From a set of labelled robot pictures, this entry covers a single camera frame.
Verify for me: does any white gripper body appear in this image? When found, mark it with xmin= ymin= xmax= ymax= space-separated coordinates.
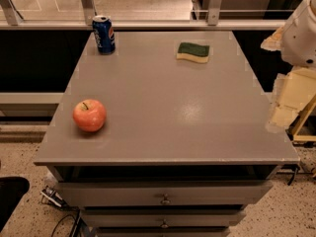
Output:
xmin=276 ymin=66 xmax=316 ymax=117

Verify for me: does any green and yellow sponge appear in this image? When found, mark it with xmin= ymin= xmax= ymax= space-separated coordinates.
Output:
xmin=176 ymin=42 xmax=209 ymax=63

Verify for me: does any metal railing frame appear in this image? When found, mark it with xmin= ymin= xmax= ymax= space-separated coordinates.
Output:
xmin=0 ymin=0 xmax=302 ymax=30

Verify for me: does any red apple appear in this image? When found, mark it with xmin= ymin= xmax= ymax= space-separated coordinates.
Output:
xmin=72 ymin=99 xmax=107 ymax=132

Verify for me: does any middle grey drawer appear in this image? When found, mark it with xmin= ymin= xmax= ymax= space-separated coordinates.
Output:
xmin=81 ymin=210 xmax=245 ymax=228

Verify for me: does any yellow wooden frame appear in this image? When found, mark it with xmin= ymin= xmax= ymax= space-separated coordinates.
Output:
xmin=290 ymin=95 xmax=316 ymax=142

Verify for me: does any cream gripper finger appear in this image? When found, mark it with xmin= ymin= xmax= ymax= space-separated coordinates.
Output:
xmin=261 ymin=27 xmax=284 ymax=51
xmin=266 ymin=105 xmax=300 ymax=133

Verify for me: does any small device on floor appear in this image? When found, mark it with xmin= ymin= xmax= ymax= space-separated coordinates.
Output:
xmin=41 ymin=186 xmax=65 ymax=207

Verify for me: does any black floor cable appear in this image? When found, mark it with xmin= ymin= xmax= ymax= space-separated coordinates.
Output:
xmin=49 ymin=208 xmax=83 ymax=237

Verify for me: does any black chair seat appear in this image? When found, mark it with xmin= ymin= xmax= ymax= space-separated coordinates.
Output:
xmin=0 ymin=177 xmax=30 ymax=231

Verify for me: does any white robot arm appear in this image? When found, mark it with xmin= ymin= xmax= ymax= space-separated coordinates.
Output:
xmin=261 ymin=0 xmax=316 ymax=133

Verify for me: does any top grey drawer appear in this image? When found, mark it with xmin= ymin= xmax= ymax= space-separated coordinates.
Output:
xmin=55 ymin=181 xmax=273 ymax=207

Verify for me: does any grey drawer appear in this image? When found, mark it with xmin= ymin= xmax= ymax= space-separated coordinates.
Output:
xmin=81 ymin=210 xmax=245 ymax=228
xmin=55 ymin=181 xmax=273 ymax=207

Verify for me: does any blue Pepsi can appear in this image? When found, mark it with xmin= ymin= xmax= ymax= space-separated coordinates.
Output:
xmin=92 ymin=15 xmax=116 ymax=54

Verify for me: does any grey drawer cabinet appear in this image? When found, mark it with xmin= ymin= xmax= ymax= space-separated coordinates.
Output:
xmin=36 ymin=32 xmax=298 ymax=237

